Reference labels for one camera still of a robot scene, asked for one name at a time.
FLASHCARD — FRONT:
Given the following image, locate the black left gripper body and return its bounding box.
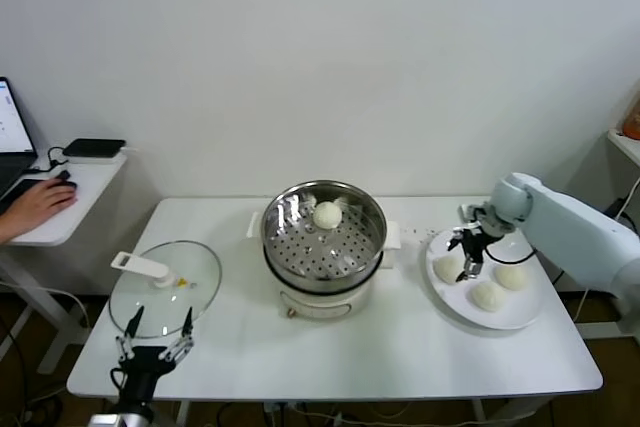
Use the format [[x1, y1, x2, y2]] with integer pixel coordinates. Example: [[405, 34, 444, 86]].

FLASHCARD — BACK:
[[117, 345, 174, 406]]

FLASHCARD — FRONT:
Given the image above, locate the white side table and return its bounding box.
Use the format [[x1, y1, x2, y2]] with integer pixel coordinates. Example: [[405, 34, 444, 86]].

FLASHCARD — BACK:
[[0, 149, 129, 376]]

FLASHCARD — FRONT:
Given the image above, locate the orange object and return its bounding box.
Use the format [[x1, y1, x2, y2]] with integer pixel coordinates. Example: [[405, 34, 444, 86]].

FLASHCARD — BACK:
[[621, 99, 640, 139]]

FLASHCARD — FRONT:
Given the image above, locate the black power cable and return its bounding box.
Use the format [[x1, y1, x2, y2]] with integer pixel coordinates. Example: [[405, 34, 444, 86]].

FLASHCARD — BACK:
[[603, 194, 635, 222]]

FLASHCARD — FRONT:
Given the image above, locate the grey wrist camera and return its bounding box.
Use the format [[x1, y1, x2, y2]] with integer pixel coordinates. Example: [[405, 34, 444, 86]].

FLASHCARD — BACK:
[[458, 202, 485, 223]]

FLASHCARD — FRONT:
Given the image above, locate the black laptop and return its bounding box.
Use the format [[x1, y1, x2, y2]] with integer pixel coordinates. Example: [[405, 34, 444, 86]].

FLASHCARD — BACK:
[[0, 76, 39, 203]]

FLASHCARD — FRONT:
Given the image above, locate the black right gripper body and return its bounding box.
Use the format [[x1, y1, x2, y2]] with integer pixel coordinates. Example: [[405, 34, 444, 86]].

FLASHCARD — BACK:
[[462, 224, 496, 261]]

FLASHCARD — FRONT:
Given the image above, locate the black USB adapter cable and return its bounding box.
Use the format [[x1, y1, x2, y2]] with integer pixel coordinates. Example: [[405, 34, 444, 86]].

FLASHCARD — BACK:
[[47, 145, 71, 182]]

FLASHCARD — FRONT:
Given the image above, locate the black flat drive box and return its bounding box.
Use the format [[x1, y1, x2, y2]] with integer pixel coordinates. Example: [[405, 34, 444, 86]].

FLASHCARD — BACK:
[[62, 138, 127, 159]]

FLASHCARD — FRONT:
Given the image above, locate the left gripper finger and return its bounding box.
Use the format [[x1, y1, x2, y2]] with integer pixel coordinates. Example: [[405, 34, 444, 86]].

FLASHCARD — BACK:
[[115, 305, 145, 361], [162, 306, 195, 361]]

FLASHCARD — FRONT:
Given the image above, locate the white round plate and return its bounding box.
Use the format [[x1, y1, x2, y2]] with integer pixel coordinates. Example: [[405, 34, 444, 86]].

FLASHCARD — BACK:
[[424, 227, 546, 332]]

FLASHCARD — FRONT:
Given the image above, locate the white flat box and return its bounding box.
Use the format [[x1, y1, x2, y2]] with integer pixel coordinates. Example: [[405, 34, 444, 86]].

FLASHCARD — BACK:
[[67, 152, 127, 167]]

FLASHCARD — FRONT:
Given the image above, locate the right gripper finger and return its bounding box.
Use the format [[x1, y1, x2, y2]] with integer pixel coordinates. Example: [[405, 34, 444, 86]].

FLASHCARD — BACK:
[[446, 229, 469, 253], [455, 256, 484, 283]]

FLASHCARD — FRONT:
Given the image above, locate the stainless steel steamer basket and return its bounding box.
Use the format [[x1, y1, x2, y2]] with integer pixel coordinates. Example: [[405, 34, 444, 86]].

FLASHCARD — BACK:
[[247, 179, 403, 294]]

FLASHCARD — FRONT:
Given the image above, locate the white steamed baozi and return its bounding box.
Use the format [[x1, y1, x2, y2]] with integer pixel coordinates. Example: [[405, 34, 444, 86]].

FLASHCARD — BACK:
[[312, 200, 344, 231], [493, 261, 530, 293], [470, 280, 505, 313], [433, 255, 464, 287]]

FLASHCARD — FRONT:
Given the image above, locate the person's hand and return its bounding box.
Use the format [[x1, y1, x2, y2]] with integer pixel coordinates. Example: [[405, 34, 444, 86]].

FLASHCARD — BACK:
[[7, 179, 80, 238]]

